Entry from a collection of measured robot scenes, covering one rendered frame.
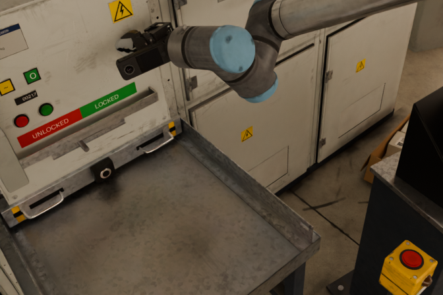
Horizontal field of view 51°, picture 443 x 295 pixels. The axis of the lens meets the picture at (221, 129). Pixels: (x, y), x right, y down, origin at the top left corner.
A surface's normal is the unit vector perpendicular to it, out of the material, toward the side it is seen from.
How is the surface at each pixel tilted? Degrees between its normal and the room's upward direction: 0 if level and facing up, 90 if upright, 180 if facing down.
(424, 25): 93
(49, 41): 90
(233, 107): 90
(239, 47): 71
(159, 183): 0
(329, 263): 0
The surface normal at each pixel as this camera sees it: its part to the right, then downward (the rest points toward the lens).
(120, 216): -0.07, -0.75
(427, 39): 0.25, 0.67
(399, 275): -0.78, 0.45
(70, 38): 0.62, 0.48
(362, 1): -0.58, 0.64
